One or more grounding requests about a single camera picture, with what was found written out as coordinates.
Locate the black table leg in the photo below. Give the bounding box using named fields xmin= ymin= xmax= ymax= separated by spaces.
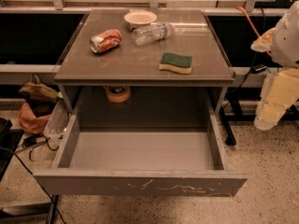
xmin=220 ymin=107 xmax=236 ymax=146

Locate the grey cabinet table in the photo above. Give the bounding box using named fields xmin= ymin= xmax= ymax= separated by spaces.
xmin=53 ymin=8 xmax=236 ymax=114

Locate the black power adapter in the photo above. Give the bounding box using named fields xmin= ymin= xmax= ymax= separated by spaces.
xmin=250 ymin=64 xmax=267 ymax=74

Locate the clear plastic water bottle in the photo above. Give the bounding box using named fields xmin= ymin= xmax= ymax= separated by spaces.
xmin=132 ymin=22 xmax=175 ymax=45

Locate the orange cable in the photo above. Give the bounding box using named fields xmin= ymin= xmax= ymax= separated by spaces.
xmin=235 ymin=5 xmax=273 ymax=58

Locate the clear plastic bag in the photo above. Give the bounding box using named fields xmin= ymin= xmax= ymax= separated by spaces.
xmin=44 ymin=100 xmax=69 ymax=143

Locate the orange cloth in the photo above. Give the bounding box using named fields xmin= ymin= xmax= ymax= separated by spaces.
xmin=18 ymin=103 xmax=50 ymax=134

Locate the green and yellow sponge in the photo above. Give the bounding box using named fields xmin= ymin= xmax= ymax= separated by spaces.
xmin=159 ymin=52 xmax=192 ymax=75

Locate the black cable on floor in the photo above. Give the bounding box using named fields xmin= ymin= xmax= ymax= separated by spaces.
xmin=0 ymin=133 xmax=67 ymax=224

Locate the white bowl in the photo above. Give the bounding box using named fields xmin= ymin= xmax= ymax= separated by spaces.
xmin=124 ymin=10 xmax=157 ymax=29

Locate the grey open top drawer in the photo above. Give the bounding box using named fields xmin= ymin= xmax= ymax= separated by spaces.
xmin=33 ymin=87 xmax=249 ymax=198

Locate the crushed orange soda can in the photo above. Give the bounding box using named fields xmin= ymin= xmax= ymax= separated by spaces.
xmin=90 ymin=29 xmax=121 ymax=53

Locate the black object at left edge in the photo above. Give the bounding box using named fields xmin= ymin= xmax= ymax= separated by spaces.
xmin=0 ymin=118 xmax=23 ymax=181

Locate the roll of masking tape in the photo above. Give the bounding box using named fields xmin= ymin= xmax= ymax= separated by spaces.
xmin=105 ymin=86 xmax=131 ymax=103

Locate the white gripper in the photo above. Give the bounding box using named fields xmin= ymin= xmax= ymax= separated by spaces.
xmin=250 ymin=1 xmax=299 ymax=131

